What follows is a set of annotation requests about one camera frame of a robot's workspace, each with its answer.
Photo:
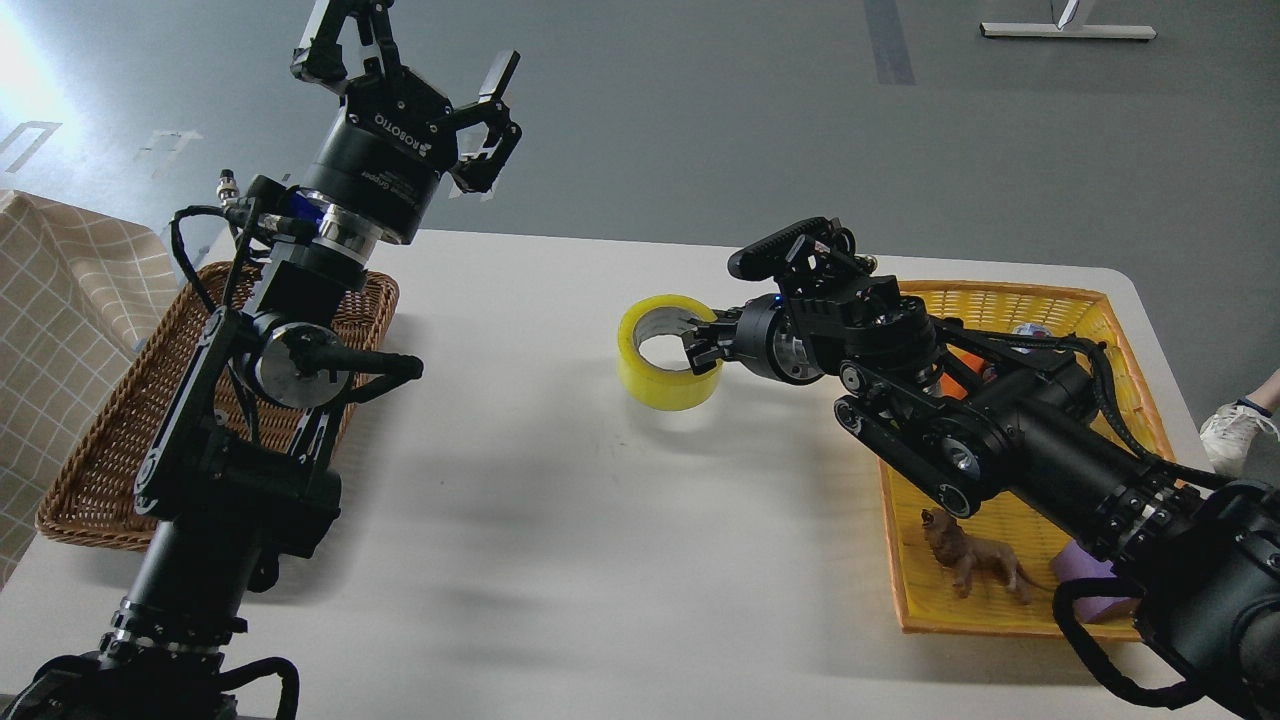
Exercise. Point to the yellow tape roll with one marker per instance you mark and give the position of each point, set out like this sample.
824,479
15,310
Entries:
662,389

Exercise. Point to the purple foam block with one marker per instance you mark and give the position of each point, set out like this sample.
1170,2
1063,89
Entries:
1073,563

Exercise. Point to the brown wicker basket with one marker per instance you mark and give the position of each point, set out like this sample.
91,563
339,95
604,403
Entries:
91,503

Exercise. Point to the white stand base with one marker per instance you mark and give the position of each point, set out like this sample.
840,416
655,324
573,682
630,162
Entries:
1070,23

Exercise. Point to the orange toy carrot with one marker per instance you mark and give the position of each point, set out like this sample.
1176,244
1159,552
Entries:
949,382

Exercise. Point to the beige checkered cloth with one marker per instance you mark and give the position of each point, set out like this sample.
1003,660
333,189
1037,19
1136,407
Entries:
80,294

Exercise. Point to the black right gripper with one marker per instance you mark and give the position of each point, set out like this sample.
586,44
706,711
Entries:
757,335

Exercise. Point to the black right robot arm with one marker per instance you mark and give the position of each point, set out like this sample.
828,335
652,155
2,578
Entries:
1191,610

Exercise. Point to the white sneaker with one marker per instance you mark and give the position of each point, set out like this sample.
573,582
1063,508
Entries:
1228,435

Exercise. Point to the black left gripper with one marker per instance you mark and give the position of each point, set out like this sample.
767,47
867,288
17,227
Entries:
385,160

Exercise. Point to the brown toy lion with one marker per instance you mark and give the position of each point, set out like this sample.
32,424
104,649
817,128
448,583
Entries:
965,555

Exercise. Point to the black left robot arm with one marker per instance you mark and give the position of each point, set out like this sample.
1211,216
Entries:
238,474

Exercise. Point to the small soda can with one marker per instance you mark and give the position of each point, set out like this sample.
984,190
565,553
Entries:
1031,329

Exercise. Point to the yellow plastic basket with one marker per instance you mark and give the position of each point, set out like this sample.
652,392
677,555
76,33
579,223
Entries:
923,591

